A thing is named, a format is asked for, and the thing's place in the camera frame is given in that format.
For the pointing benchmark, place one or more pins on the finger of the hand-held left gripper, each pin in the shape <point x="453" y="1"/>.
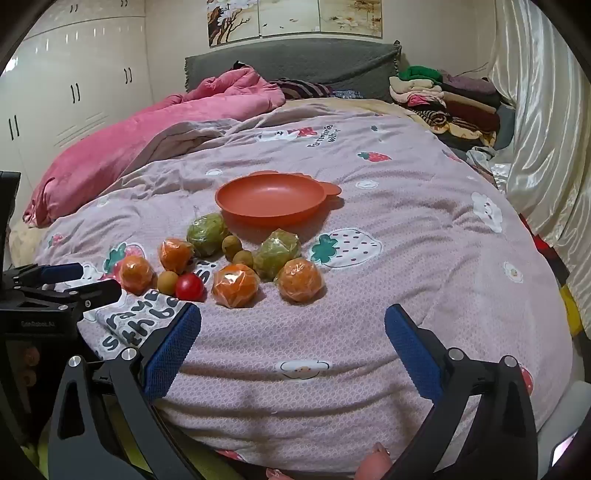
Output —
<point x="62" y="272"/>
<point x="99" y="293"/>

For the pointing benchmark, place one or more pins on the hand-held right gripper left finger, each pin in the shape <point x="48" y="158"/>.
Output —
<point x="173" y="350"/>

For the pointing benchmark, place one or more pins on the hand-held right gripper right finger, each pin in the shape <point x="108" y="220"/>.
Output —
<point x="411" y="350"/>

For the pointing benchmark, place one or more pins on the plastic-wrapped orange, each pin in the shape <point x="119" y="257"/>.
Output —
<point x="235" y="286"/>
<point x="300" y="280"/>
<point x="135" y="274"/>
<point x="175" y="254"/>

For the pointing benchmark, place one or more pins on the red tomato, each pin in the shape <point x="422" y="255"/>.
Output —
<point x="189" y="286"/>

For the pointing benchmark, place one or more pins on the brown longan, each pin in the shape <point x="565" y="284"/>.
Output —
<point x="231" y="242"/>
<point x="167" y="281"/>
<point x="243" y="258"/>

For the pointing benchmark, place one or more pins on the plastic-wrapped green citrus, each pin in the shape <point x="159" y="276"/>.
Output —
<point x="275" y="256"/>
<point x="207" y="234"/>

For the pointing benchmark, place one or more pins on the orange plastic plate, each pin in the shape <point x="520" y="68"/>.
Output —
<point x="272" y="198"/>

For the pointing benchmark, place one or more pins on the person's left hand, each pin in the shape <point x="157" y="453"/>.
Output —
<point x="30" y="357"/>

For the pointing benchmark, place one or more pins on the yellow-green cloth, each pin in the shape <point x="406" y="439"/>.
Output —
<point x="217" y="470"/>

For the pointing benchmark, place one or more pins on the pink fleece blanket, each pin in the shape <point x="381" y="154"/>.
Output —
<point x="115" y="152"/>

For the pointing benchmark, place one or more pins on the yellow item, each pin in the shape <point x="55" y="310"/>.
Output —
<point x="570" y="309"/>

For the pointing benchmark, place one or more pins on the red item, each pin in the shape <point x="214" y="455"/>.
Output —
<point x="547" y="247"/>

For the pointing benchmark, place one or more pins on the white glossy wardrobe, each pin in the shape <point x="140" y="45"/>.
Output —
<point x="69" y="69"/>

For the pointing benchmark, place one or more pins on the pile of folded clothes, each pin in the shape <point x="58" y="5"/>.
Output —
<point x="461" y="106"/>

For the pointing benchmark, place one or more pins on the beige bed sheet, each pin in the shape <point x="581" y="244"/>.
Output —
<point x="346" y="105"/>

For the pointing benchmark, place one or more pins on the dark striped cloth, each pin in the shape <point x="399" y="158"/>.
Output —
<point x="300" y="87"/>

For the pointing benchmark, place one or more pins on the cream satin curtain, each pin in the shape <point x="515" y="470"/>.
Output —
<point x="540" y="92"/>

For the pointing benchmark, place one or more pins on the tree wall painting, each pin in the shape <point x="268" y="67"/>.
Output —
<point x="286" y="18"/>

